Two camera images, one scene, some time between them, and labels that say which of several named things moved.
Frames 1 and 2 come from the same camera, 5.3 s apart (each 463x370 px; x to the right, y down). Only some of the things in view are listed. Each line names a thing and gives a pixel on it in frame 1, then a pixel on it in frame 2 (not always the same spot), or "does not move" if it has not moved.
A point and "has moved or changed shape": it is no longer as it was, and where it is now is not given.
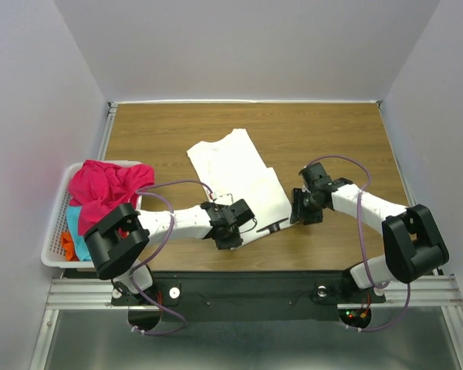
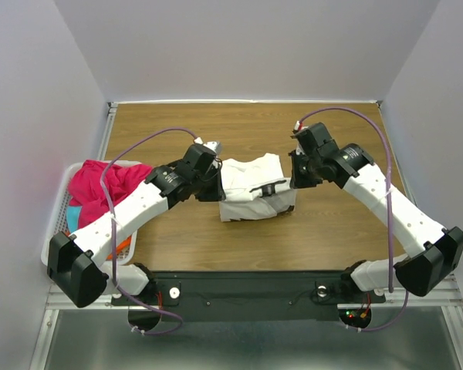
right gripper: (297, 210) -> (298, 179)
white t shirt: (233, 166) has moved or changed shape
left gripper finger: (229, 240) -> (212, 190)
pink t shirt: (99, 190) does not move
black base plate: (248, 296) does not move
